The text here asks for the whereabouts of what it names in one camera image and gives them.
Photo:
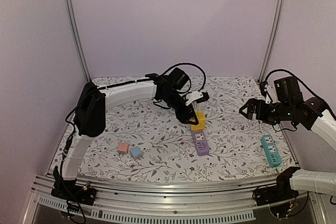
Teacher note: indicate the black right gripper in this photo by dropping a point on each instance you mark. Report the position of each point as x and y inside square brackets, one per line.
[259, 110]

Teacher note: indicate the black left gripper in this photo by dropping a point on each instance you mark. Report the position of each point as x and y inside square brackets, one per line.
[184, 116]

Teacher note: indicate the yellow cube socket adapter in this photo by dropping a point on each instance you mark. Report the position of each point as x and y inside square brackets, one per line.
[201, 122]

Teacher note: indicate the purple power strip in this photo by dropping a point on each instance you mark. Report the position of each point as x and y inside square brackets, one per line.
[200, 143]

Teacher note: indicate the pink plug adapter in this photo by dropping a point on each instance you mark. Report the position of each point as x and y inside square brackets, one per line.
[123, 148]

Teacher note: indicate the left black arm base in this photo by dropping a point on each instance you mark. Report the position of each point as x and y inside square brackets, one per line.
[69, 190]

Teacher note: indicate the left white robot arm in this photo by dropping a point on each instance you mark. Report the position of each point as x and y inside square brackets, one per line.
[88, 117]

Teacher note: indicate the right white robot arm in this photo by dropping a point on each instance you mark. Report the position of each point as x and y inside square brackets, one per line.
[314, 114]

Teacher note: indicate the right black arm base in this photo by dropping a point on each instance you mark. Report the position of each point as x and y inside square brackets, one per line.
[279, 192]

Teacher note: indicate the blue plug adapter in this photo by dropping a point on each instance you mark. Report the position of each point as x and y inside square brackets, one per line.
[136, 153]

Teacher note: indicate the floral patterned table mat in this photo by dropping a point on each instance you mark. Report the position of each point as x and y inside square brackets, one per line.
[169, 155]

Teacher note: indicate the teal power strip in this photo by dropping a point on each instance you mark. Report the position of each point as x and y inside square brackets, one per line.
[271, 151]

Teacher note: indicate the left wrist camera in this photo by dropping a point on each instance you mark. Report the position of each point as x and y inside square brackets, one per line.
[196, 96]

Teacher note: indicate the right aluminium frame post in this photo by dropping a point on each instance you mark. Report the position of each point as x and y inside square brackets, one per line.
[272, 39]

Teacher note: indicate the aluminium frame post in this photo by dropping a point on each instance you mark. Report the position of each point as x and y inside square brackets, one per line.
[76, 38]
[272, 39]

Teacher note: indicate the aluminium front rail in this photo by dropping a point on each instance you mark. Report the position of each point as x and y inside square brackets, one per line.
[226, 201]

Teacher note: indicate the left aluminium frame post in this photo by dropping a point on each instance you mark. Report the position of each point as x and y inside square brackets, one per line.
[76, 38]

